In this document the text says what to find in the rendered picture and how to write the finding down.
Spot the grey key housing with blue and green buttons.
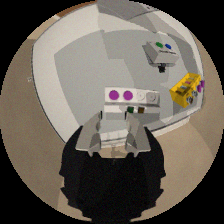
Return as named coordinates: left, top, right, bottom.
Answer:
left=142, top=41, right=180, bottom=73

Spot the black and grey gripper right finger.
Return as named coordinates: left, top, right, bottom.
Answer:
left=125, top=111, right=166, bottom=178

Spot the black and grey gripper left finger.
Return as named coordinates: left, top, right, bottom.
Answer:
left=59, top=111, right=102, bottom=177

